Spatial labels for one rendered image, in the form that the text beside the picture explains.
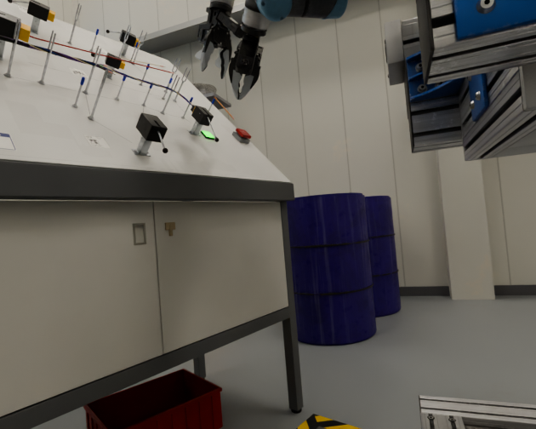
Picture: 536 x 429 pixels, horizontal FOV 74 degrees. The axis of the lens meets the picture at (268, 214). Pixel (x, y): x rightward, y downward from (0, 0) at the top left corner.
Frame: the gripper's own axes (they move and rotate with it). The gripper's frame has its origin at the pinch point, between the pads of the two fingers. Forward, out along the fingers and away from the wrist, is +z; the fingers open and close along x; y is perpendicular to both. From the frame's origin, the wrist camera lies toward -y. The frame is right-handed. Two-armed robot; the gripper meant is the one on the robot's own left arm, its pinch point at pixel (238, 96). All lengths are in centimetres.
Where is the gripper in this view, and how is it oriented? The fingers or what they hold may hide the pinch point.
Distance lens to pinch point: 114.9
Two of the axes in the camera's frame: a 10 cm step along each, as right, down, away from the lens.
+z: -2.5, 7.0, 6.7
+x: -9.6, -2.7, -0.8
